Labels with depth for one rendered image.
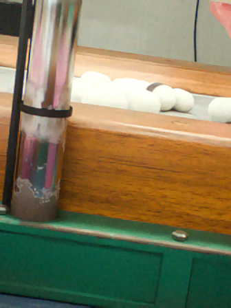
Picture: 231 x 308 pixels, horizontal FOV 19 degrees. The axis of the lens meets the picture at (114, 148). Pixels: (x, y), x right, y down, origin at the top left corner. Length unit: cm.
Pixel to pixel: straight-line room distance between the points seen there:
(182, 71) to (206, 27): 192
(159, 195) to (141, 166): 2
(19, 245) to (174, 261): 8
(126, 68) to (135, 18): 191
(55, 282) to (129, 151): 8
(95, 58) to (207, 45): 193
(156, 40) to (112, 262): 231
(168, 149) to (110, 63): 38
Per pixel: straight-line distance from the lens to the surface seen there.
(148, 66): 74
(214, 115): 56
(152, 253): 35
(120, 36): 265
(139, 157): 37
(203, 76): 74
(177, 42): 265
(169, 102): 58
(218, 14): 69
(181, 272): 36
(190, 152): 37
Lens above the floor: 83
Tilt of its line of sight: 12 degrees down
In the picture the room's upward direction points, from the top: 8 degrees clockwise
